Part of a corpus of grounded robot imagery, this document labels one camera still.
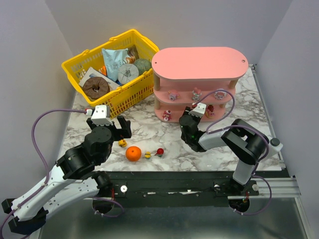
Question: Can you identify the pink bear strawberry toy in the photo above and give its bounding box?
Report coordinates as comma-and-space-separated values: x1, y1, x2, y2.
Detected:
162, 110, 171, 122

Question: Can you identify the pink bear donut toy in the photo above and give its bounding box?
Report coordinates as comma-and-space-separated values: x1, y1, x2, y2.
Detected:
205, 105, 215, 119

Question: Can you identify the pink round planet toy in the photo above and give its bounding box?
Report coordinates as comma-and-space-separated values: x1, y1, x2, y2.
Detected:
168, 90, 180, 101

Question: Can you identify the red strawberry figure toy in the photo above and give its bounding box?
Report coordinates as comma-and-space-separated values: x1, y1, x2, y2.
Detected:
155, 148, 164, 157

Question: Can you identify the white ring pink figure toy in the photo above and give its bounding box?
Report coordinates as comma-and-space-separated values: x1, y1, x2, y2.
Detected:
214, 89, 228, 101

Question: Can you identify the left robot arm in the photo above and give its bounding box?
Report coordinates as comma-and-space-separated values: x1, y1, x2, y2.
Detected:
1, 116, 132, 236

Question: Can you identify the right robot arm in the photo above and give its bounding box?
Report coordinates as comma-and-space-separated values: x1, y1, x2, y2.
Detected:
178, 103, 283, 186

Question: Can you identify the pink three-tier wooden shelf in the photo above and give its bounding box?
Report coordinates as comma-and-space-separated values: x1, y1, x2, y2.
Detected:
152, 47, 249, 123

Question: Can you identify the yellow duck toy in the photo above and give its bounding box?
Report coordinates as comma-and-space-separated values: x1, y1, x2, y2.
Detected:
118, 139, 127, 147

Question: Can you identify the orange fruit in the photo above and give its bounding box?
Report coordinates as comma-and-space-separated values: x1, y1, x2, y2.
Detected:
125, 146, 142, 162

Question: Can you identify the small yellow minion toy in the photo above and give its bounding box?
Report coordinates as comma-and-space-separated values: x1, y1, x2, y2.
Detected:
145, 151, 151, 159

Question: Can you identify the brown striped wrapped roll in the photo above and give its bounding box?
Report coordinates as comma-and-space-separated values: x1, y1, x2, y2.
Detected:
82, 77, 110, 100

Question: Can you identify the white and blue box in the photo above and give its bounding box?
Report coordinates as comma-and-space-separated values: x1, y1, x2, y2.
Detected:
79, 67, 120, 91

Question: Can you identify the yellow plastic shopping basket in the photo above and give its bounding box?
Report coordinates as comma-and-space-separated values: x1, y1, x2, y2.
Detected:
61, 29, 159, 118

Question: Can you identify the orange snack packet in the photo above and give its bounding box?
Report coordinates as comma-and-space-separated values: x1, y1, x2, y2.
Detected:
100, 66, 107, 76

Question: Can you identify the grey paper-wrapped roll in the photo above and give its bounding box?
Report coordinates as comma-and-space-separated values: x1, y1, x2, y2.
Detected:
118, 64, 139, 85

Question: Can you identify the green melon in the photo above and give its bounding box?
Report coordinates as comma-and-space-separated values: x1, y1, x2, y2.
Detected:
133, 58, 152, 75

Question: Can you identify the light blue cassava chips bag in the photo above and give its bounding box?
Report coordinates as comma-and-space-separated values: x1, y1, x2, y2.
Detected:
102, 48, 130, 82

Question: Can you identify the brown snack bag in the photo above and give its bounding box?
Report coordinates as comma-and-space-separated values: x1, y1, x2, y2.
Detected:
126, 46, 139, 64

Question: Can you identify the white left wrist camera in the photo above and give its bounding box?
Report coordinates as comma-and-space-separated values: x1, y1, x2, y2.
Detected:
85, 105, 113, 126

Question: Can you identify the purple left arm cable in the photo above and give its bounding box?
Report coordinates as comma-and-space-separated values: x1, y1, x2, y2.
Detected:
0, 109, 88, 239

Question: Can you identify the black front mounting rail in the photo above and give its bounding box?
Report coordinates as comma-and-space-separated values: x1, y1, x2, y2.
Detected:
49, 169, 265, 209

